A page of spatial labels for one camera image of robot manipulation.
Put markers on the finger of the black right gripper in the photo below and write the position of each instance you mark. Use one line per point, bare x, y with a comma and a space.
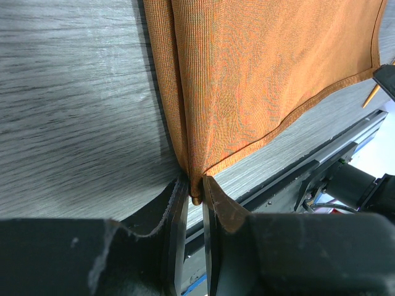
385, 79

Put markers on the orange satin napkin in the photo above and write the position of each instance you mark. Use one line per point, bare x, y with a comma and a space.
233, 75

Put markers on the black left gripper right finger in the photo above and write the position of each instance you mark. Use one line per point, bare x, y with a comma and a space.
294, 254

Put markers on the orange plastic spoon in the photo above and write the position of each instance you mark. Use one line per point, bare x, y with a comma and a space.
371, 95

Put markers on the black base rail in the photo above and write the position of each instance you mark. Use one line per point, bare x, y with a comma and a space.
269, 179

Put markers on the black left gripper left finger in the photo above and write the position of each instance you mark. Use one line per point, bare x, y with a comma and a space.
140, 255

